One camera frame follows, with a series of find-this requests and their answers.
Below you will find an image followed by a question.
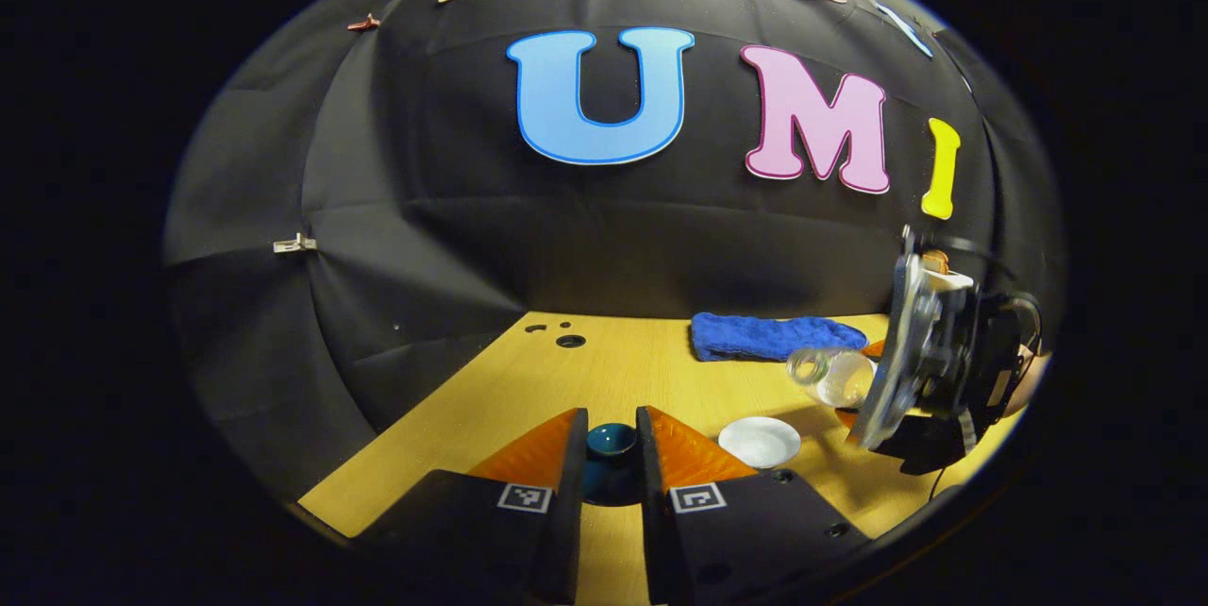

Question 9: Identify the black backdrop cloth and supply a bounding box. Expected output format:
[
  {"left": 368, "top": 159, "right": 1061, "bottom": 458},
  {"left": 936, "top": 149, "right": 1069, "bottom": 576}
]
[{"left": 162, "top": 0, "right": 1067, "bottom": 503}]

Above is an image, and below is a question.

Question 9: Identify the clear plastic water bottle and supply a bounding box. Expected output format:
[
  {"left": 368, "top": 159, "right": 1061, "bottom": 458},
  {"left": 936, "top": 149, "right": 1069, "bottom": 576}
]
[{"left": 787, "top": 346, "right": 879, "bottom": 409}]

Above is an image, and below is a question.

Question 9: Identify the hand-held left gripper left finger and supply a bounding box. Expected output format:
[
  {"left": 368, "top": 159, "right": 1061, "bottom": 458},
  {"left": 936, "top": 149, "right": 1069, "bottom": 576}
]
[{"left": 354, "top": 408, "right": 589, "bottom": 606}]

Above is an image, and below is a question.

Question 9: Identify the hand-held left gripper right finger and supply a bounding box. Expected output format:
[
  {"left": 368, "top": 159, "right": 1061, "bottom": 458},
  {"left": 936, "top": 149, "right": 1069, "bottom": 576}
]
[{"left": 635, "top": 406, "right": 871, "bottom": 606}]

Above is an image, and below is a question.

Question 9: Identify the teal teacup lid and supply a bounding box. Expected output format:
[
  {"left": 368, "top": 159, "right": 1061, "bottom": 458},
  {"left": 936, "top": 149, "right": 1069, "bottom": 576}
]
[{"left": 582, "top": 423, "right": 645, "bottom": 507}]

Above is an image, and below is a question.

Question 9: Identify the white teacup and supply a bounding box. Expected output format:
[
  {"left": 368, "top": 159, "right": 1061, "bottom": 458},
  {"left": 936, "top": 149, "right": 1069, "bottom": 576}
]
[{"left": 718, "top": 416, "right": 802, "bottom": 470}]

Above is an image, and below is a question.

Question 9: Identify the blue towel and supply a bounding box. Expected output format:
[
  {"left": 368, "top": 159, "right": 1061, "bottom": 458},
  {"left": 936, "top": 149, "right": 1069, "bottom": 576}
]
[{"left": 691, "top": 311, "right": 868, "bottom": 362}]

